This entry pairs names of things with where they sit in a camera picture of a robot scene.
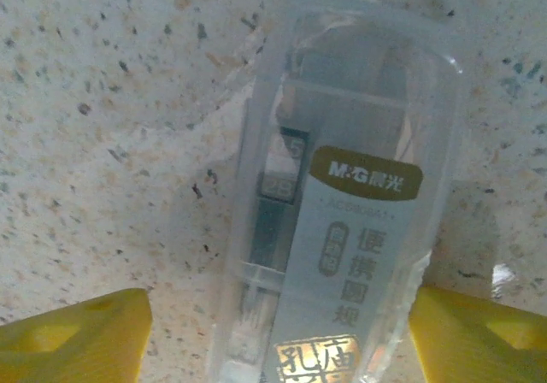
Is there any dark pencil lead box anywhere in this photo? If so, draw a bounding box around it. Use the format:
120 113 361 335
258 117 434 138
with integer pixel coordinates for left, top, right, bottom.
245 126 311 273

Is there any metal drawing compass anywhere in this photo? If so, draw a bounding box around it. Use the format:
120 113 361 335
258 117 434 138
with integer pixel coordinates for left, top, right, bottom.
281 15 418 162

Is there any translucent plastic compass case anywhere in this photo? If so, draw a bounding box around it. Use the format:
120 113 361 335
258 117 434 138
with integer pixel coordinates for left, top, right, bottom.
211 0 469 383

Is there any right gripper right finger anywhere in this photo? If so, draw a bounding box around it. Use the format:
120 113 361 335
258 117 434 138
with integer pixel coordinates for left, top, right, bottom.
408 286 547 383

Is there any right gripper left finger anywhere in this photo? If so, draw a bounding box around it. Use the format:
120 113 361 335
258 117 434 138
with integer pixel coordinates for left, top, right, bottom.
0 287 154 383

